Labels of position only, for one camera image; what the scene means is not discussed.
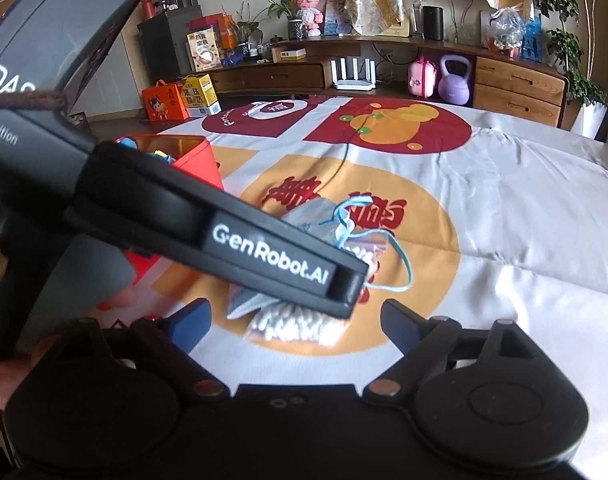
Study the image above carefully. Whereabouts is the potted green plant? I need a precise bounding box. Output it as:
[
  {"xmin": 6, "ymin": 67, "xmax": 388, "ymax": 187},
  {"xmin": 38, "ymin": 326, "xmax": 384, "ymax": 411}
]
[{"xmin": 261, "ymin": 0, "xmax": 305, "ymax": 41}]

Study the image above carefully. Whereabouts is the orange gift box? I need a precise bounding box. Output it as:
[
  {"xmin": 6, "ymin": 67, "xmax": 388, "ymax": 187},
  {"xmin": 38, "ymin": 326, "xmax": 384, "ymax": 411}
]
[{"xmin": 141, "ymin": 80, "xmax": 190, "ymax": 121}]

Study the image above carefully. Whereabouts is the yellow carton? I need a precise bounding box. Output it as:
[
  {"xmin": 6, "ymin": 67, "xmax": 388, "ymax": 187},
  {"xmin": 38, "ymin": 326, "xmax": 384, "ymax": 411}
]
[{"xmin": 176, "ymin": 73, "xmax": 223, "ymax": 117}]

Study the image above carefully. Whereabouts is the clear plastic bag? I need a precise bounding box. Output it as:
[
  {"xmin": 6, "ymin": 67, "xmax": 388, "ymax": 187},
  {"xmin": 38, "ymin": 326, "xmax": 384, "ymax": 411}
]
[{"xmin": 486, "ymin": 7, "xmax": 528, "ymax": 56}]

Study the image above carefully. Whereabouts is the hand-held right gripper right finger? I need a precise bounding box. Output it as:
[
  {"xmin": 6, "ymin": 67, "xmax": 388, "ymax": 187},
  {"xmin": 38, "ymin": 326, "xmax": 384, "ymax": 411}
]
[{"xmin": 362, "ymin": 298, "xmax": 531, "ymax": 402}]

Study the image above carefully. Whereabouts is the pink doll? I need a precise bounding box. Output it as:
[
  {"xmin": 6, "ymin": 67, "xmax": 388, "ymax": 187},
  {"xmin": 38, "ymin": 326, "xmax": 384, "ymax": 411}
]
[{"xmin": 288, "ymin": 0, "xmax": 326, "ymax": 39}]

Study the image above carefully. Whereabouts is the pink toy suitcase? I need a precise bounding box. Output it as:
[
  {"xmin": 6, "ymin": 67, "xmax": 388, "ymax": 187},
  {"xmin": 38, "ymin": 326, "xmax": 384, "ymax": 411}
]
[{"xmin": 407, "ymin": 55, "xmax": 438, "ymax": 99}]

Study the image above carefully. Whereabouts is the tan snack box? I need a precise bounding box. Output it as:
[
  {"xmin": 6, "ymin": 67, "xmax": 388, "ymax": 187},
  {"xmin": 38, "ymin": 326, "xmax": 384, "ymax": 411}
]
[{"xmin": 186, "ymin": 27, "xmax": 223, "ymax": 72}]

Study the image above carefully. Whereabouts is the small potted plant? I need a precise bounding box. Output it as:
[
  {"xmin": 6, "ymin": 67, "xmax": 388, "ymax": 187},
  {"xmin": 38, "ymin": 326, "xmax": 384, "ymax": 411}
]
[{"xmin": 231, "ymin": 4, "xmax": 265, "ymax": 57}]

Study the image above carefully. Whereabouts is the brown fuzzy cord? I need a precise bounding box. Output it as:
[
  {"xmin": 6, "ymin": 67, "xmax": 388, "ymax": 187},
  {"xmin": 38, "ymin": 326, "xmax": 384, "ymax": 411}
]
[{"xmin": 0, "ymin": 89, "xmax": 68, "ymax": 112}]

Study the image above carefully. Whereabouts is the bag of cotton swabs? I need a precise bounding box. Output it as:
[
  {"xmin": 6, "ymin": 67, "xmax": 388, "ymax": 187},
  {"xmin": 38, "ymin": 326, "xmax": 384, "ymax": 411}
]
[{"xmin": 245, "ymin": 304, "xmax": 356, "ymax": 347}]

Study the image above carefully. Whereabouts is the white router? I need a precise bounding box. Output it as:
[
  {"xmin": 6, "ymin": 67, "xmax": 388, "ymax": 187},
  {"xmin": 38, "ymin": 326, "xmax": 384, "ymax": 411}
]
[{"xmin": 330, "ymin": 57, "xmax": 377, "ymax": 92}]

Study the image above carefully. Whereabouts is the person's left hand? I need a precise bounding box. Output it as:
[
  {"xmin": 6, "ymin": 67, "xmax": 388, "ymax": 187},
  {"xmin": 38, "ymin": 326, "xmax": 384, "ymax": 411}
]
[{"xmin": 0, "ymin": 255, "xmax": 140, "ymax": 412}]

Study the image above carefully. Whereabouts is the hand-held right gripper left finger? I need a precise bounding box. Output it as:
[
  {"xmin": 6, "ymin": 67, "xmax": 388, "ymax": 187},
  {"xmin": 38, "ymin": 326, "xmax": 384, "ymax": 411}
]
[{"xmin": 128, "ymin": 297, "xmax": 233, "ymax": 397}]

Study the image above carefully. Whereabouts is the white flat box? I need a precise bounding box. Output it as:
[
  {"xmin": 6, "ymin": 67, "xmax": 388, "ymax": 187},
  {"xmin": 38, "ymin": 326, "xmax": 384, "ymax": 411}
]
[{"xmin": 272, "ymin": 46, "xmax": 308, "ymax": 63}]

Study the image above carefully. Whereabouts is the black speaker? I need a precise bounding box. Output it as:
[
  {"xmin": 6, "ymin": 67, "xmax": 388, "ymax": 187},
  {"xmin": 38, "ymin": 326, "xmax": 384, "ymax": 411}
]
[{"xmin": 422, "ymin": 5, "xmax": 444, "ymax": 41}]

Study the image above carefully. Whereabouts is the potted tree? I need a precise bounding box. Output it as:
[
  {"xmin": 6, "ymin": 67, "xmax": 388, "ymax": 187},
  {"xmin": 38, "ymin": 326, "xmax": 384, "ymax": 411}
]
[{"xmin": 531, "ymin": 0, "xmax": 608, "ymax": 139}]

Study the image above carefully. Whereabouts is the purple kettlebell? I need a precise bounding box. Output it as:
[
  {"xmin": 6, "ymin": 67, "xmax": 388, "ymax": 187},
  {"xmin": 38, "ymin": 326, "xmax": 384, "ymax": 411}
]
[{"xmin": 437, "ymin": 54, "xmax": 473, "ymax": 106}]

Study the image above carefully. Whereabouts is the red tin box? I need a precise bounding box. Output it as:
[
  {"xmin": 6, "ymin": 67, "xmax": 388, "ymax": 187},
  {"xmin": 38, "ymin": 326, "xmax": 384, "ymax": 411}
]
[{"xmin": 113, "ymin": 133, "xmax": 225, "ymax": 272}]

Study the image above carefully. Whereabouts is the wooden cabinet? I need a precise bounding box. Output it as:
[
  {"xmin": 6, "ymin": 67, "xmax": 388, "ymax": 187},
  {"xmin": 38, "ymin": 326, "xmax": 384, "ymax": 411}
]
[{"xmin": 209, "ymin": 34, "xmax": 570, "ymax": 129}]

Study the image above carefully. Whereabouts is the black cabinet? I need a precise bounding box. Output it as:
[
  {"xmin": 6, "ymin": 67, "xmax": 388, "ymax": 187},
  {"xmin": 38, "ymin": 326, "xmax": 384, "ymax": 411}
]
[{"xmin": 137, "ymin": 5, "xmax": 205, "ymax": 84}]

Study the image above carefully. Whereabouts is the printed blanket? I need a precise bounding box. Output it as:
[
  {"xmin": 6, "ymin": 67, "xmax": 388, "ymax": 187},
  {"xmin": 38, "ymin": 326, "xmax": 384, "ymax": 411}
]
[{"xmin": 84, "ymin": 92, "xmax": 608, "ymax": 461}]

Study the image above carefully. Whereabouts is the blue face mask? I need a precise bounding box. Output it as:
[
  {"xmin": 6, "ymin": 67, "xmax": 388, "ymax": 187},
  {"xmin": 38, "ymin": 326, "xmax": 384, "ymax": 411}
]
[{"xmin": 227, "ymin": 197, "xmax": 415, "ymax": 321}]

